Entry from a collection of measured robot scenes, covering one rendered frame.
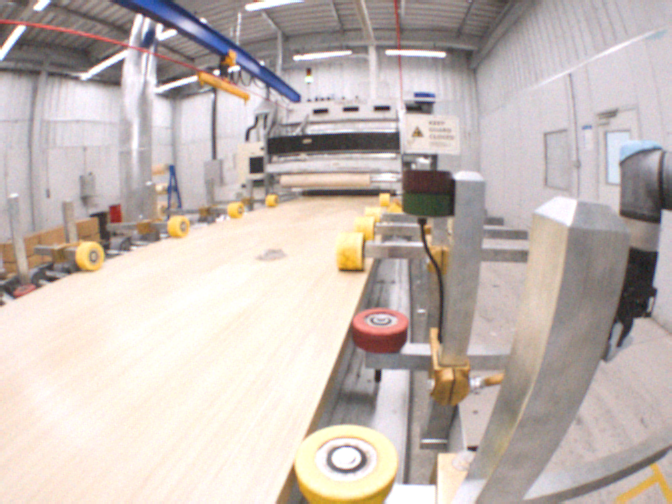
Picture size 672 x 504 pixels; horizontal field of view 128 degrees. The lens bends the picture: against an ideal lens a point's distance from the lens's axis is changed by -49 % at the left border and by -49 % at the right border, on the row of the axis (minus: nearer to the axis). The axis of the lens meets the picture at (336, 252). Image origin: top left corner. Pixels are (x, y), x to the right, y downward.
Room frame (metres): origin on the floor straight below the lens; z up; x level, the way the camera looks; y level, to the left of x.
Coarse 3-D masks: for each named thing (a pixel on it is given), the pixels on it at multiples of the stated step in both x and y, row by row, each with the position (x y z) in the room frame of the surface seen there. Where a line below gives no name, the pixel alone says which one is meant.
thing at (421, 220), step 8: (408, 192) 0.34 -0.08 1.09; (416, 192) 0.33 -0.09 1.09; (424, 192) 0.32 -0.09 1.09; (432, 192) 0.32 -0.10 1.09; (440, 192) 0.32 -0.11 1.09; (448, 192) 0.33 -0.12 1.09; (416, 216) 0.34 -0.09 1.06; (424, 216) 0.33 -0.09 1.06; (432, 216) 0.32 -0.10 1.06; (440, 216) 0.33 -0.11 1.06; (448, 216) 0.33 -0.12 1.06; (424, 224) 0.35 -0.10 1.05; (448, 224) 0.35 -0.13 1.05; (424, 232) 0.35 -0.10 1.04; (448, 232) 0.33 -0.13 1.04; (424, 240) 0.35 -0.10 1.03; (424, 248) 0.35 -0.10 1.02; (432, 256) 0.35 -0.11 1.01; (440, 272) 0.34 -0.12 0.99; (440, 280) 0.34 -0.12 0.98; (440, 288) 0.34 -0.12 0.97; (440, 296) 0.34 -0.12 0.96; (440, 304) 0.34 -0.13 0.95; (440, 312) 0.34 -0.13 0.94; (440, 320) 0.34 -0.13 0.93; (440, 328) 0.34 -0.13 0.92; (440, 336) 0.34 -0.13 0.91
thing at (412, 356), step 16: (368, 352) 0.39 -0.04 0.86; (400, 352) 0.38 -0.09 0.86; (416, 352) 0.38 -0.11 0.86; (480, 352) 0.36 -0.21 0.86; (496, 352) 0.35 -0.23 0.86; (608, 352) 0.30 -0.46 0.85; (368, 368) 0.39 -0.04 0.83; (384, 368) 0.38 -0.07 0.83; (400, 368) 0.38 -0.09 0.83; (416, 368) 0.37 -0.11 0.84; (480, 368) 0.35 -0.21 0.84; (496, 368) 0.35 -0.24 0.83
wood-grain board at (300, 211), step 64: (128, 256) 0.81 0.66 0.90; (192, 256) 0.80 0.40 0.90; (320, 256) 0.77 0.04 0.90; (0, 320) 0.29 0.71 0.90; (64, 320) 0.35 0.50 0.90; (128, 320) 0.39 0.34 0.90; (192, 320) 0.41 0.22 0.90; (256, 320) 0.41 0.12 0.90; (320, 320) 0.42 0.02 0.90; (0, 384) 0.13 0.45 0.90; (64, 384) 0.19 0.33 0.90; (128, 384) 0.23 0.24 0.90; (192, 384) 0.25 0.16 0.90; (256, 384) 0.26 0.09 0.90; (320, 384) 0.26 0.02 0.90; (0, 448) 0.05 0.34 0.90; (64, 448) 0.10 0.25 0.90; (128, 448) 0.14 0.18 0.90; (192, 448) 0.16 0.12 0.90; (256, 448) 0.17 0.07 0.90
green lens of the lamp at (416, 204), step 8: (408, 200) 0.34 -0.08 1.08; (416, 200) 0.33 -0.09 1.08; (424, 200) 0.32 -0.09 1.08; (432, 200) 0.32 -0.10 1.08; (440, 200) 0.32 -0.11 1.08; (448, 200) 0.33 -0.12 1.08; (408, 208) 0.34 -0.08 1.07; (416, 208) 0.33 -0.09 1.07; (424, 208) 0.32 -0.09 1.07; (432, 208) 0.32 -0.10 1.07; (440, 208) 0.32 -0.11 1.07; (448, 208) 0.33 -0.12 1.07
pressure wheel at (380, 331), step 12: (360, 312) 0.43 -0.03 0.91; (372, 312) 0.42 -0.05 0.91; (384, 312) 0.42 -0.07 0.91; (396, 312) 0.42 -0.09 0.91; (360, 324) 0.39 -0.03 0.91; (372, 324) 0.39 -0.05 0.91; (384, 324) 0.39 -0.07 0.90; (396, 324) 0.38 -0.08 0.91; (408, 324) 0.39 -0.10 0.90; (360, 336) 0.38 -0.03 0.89; (372, 336) 0.36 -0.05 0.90; (384, 336) 0.36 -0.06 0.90; (396, 336) 0.36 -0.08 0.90; (360, 348) 0.38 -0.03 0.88; (372, 348) 0.36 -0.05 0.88; (384, 348) 0.36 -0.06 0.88; (396, 348) 0.36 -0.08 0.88
